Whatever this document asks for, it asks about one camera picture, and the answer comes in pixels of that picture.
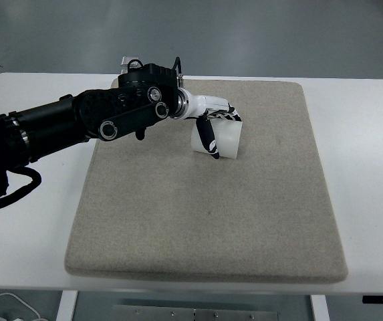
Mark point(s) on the white table leg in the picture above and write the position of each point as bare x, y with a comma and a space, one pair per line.
67, 306
319, 309

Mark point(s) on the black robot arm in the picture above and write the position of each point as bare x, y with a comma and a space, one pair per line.
77, 117

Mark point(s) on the white ribbed cup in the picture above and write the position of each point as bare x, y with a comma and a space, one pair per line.
228, 138

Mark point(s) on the beige felt mat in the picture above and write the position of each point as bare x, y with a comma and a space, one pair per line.
208, 207

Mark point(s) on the grey metal plate with screws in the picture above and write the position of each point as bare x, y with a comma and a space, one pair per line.
194, 314

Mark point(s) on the small silver floor box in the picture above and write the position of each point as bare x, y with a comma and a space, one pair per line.
125, 61

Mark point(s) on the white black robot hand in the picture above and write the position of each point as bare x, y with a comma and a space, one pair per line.
204, 104

